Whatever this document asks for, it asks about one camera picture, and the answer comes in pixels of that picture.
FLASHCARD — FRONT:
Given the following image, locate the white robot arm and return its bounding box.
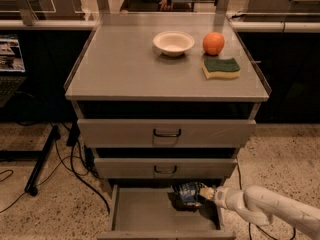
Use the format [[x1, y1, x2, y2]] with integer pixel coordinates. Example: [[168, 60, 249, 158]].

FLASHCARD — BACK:
[[199, 186, 320, 240]]

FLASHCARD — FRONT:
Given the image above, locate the green yellow sponge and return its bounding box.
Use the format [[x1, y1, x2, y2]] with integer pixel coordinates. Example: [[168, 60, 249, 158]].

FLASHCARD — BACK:
[[202, 58, 240, 79]]

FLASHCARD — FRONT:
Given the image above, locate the black floor cable right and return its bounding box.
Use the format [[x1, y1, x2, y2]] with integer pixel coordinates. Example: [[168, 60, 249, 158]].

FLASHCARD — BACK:
[[235, 162, 297, 240]]

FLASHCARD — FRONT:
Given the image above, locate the grey drawer cabinet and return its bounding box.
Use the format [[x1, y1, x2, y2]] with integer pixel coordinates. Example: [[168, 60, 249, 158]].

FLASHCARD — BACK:
[[63, 11, 272, 240]]

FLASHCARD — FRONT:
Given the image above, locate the laptop with screen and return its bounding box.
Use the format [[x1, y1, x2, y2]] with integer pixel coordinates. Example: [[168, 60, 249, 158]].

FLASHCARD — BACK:
[[0, 33, 27, 107]]

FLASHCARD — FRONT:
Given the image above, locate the blue chip bag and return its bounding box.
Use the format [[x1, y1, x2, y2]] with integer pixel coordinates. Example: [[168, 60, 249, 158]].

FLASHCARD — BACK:
[[172, 182, 205, 207]]

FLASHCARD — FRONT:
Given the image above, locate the orange fruit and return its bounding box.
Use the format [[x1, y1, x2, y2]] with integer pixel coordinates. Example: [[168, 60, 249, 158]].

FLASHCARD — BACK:
[[202, 32, 225, 56]]

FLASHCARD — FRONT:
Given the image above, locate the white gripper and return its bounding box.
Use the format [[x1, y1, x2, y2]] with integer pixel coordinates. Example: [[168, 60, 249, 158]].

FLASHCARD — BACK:
[[199, 187, 273, 226]]

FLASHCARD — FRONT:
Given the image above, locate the bottom drawer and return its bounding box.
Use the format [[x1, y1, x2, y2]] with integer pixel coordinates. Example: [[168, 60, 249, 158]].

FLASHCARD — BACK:
[[96, 185, 236, 240]]

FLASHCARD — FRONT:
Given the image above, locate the middle drawer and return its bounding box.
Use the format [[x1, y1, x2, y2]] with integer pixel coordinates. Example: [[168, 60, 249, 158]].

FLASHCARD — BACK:
[[94, 158, 236, 179]]

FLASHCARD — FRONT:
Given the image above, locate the top drawer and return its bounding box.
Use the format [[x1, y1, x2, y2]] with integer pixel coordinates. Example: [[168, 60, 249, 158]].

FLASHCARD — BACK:
[[78, 119, 256, 148]]

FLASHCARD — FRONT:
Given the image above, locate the white bowl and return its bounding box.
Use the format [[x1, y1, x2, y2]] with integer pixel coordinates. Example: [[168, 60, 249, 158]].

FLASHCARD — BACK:
[[153, 31, 194, 57]]

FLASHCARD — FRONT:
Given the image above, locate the drawer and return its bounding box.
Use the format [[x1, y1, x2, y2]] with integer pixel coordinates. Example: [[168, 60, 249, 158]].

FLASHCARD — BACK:
[[96, 185, 236, 240], [94, 158, 236, 179], [78, 119, 256, 148]]

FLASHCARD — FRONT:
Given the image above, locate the black stand leg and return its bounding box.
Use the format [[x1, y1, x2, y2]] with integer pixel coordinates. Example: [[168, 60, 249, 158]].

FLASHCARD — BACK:
[[0, 125, 60, 196]]

